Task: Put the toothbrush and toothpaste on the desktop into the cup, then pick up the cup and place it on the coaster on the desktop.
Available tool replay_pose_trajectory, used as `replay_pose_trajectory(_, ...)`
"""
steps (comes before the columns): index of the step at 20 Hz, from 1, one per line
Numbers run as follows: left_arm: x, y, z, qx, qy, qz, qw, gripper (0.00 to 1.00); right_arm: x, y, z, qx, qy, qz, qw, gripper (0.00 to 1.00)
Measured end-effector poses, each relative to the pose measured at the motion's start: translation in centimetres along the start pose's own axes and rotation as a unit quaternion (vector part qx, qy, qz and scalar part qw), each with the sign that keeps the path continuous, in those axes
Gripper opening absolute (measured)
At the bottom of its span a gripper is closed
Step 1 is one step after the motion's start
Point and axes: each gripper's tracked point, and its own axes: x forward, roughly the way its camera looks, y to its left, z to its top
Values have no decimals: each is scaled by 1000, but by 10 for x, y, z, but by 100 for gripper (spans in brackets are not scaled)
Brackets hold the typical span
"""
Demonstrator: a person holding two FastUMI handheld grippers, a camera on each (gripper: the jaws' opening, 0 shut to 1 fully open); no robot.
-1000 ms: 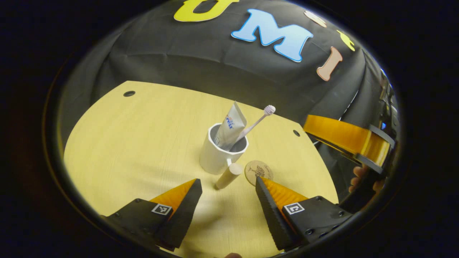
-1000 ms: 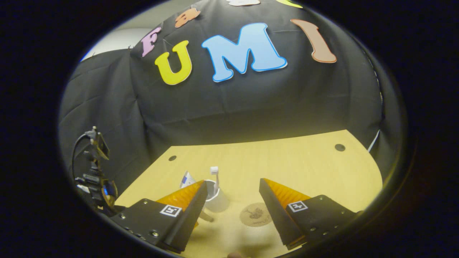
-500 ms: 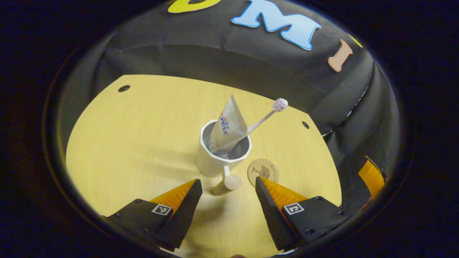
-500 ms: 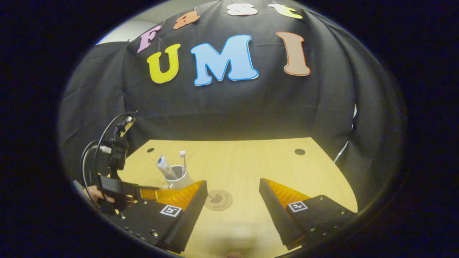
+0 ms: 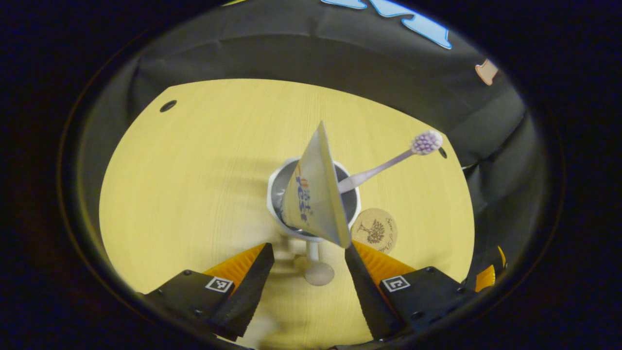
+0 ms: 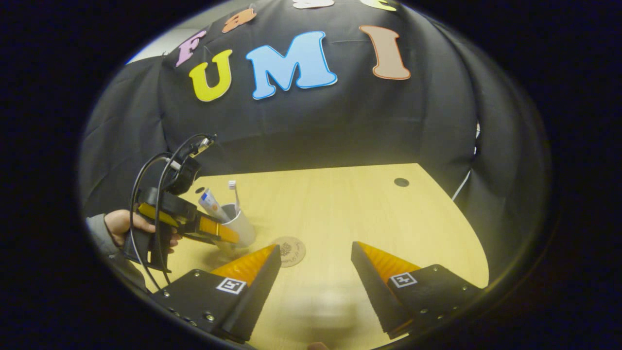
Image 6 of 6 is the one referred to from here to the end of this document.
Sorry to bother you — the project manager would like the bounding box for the white toothpaste tube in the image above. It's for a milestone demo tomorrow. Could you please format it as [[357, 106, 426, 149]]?
[[198, 189, 230, 223]]

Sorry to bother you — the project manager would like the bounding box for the pink toothbrush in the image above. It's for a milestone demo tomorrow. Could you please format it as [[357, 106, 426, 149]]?
[[228, 180, 242, 215]]

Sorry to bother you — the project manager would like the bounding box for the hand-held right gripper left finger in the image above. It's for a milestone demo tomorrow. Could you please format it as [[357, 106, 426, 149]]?
[[147, 244, 283, 344]]

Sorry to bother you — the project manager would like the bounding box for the black cable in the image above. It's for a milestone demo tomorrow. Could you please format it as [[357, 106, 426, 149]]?
[[155, 134, 217, 287], [129, 153, 171, 292]]

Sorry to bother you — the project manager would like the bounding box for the white cup with wooden handle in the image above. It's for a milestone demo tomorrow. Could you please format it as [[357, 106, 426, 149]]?
[[221, 203, 257, 248]]

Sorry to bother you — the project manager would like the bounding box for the round wooden coaster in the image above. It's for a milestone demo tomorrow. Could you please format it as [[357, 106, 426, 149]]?
[[272, 236, 307, 268]]

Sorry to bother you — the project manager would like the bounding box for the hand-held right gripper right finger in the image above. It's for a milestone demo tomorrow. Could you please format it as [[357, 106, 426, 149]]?
[[350, 241, 485, 340]]

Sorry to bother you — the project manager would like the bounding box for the white cable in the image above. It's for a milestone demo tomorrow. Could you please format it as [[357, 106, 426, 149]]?
[[451, 122, 482, 202]]

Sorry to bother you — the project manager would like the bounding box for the light wooden desktop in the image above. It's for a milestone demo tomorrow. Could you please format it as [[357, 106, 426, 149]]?
[[131, 163, 490, 350]]

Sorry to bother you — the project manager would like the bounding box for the black backdrop cloth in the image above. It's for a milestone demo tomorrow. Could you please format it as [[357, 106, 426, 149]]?
[[78, 0, 552, 244]]

